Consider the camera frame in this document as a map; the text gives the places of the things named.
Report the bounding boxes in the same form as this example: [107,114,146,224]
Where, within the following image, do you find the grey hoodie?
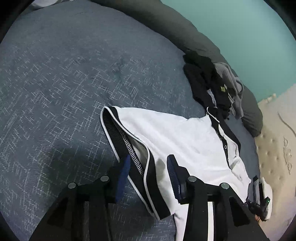
[214,62,244,119]

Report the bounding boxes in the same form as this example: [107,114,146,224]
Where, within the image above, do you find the dark grey rolled duvet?
[90,0,264,137]

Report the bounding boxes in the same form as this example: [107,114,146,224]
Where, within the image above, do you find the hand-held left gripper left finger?
[30,155,131,241]

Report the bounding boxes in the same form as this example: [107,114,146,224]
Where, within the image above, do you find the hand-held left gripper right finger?
[166,155,270,241]

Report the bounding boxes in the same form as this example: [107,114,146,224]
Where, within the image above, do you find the lavender garment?
[206,89,218,108]

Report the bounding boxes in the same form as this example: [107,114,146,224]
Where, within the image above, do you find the white polo shirt black trim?
[100,106,252,241]

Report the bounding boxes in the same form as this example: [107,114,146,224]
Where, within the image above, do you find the blue-grey patterned bed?
[0,0,262,241]

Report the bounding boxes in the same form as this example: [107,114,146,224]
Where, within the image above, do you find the cream tufted headboard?
[254,83,296,209]

